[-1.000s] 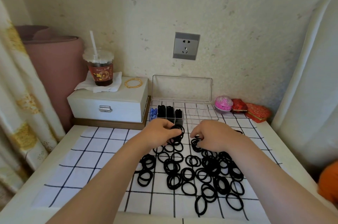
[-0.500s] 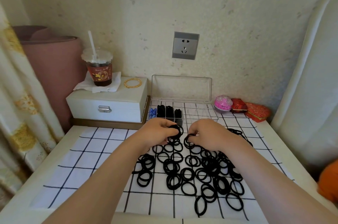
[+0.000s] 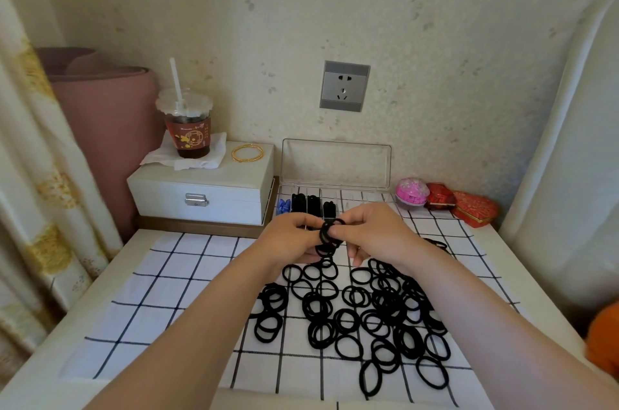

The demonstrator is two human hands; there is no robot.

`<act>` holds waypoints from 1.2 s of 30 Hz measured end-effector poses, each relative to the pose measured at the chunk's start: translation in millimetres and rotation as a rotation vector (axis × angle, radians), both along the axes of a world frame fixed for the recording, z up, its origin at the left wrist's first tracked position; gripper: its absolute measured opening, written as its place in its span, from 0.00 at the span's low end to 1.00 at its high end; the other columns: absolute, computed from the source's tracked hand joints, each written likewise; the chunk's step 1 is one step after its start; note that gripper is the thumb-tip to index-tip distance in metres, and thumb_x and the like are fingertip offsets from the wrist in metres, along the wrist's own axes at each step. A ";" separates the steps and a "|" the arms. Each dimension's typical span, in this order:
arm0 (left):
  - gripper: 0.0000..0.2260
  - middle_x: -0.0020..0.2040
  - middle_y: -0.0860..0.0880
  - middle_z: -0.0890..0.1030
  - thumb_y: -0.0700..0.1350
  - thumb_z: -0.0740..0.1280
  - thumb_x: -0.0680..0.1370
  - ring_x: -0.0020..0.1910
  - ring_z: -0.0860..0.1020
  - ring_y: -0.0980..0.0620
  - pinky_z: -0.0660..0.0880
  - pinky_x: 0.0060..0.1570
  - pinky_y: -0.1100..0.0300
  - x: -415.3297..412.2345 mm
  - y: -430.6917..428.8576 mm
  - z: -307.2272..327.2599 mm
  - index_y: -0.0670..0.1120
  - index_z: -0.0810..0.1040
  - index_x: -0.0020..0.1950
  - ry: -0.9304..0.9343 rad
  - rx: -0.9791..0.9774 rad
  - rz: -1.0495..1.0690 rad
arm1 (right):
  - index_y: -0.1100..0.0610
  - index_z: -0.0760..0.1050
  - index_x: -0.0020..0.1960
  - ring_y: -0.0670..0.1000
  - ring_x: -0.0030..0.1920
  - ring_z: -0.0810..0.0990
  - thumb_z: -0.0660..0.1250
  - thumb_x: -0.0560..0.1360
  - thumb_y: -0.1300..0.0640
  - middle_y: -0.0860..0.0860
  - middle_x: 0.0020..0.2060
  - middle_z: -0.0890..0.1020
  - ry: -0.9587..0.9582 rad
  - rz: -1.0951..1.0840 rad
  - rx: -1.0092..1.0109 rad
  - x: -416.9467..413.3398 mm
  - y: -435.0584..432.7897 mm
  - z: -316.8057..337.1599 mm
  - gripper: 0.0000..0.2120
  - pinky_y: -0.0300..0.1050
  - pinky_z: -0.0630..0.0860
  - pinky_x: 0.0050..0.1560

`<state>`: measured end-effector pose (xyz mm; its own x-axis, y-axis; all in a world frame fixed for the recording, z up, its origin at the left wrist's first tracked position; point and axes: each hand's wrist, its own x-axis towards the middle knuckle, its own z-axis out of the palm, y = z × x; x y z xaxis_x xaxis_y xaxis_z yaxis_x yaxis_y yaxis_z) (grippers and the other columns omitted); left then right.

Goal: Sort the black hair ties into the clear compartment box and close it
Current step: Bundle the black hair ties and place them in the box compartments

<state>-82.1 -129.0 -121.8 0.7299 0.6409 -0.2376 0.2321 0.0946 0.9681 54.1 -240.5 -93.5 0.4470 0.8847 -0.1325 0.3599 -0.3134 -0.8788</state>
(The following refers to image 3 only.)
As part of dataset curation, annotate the plastic cup of dark tea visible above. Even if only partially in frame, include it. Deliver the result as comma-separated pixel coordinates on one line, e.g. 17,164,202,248
155,88,214,160

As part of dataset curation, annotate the white black-checked cloth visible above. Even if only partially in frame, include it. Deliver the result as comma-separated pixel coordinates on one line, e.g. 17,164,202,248
60,204,534,410

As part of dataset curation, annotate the white drinking straw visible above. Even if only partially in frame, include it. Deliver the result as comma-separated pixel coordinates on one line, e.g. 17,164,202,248
169,57,187,109

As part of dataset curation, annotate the white jewelry box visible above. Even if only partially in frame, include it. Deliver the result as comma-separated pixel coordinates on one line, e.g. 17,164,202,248
127,140,275,226

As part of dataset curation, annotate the person's left hand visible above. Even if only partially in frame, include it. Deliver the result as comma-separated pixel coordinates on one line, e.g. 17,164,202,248
251,212,325,276

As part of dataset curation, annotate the bundle of black hair ties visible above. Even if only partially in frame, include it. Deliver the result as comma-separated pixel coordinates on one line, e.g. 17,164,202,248
314,217,347,260

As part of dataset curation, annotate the cream patterned curtain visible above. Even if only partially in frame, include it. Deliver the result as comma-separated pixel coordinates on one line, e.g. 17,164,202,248
0,0,124,379

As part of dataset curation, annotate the person's right hand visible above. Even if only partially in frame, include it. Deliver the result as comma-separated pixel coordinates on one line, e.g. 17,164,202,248
333,203,429,268

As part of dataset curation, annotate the white padded headboard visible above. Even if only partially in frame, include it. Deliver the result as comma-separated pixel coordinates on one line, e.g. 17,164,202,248
498,0,619,330

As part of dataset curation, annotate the grey wall socket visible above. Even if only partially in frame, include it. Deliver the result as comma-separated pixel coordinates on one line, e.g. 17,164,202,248
319,60,371,113

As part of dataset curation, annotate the gold bangle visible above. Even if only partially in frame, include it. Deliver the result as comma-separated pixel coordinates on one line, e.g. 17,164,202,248
231,144,265,164

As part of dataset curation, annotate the person's right forearm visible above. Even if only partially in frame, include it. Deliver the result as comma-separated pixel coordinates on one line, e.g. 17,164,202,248
410,239,619,410

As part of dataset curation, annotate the pink rolled mat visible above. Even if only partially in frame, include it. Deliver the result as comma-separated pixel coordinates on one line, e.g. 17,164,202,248
36,47,166,244

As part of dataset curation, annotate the white paper tissue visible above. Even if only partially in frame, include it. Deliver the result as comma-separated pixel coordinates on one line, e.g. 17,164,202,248
140,130,228,172

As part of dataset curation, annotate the person's left forearm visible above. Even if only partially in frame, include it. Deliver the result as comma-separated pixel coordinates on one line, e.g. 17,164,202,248
82,252,272,410

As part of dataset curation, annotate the small red tin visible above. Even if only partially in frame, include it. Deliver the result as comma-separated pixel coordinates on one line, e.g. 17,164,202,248
425,183,457,211

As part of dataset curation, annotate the orange plush toy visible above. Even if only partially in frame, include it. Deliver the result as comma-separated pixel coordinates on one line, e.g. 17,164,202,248
584,300,619,382

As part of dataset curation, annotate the clear plastic organizer box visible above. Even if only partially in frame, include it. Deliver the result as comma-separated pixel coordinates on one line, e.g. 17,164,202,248
275,138,403,232

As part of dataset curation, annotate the pile of black hair ties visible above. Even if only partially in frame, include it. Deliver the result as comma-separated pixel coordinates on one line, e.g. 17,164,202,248
249,237,453,398

